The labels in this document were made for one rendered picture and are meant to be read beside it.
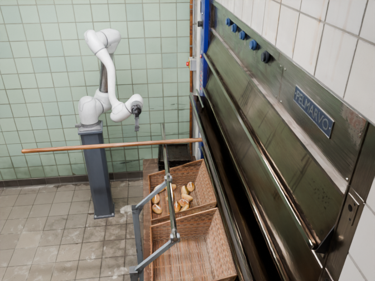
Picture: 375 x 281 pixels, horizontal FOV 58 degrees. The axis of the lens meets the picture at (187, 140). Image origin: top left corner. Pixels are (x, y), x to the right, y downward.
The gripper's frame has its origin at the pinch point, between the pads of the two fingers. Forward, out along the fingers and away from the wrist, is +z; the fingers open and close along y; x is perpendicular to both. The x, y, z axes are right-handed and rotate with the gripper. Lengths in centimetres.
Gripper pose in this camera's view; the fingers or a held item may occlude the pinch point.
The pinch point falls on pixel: (135, 121)
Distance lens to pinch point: 238.8
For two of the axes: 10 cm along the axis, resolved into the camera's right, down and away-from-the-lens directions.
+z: 1.1, 5.1, -8.6
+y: 0.0, 8.6, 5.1
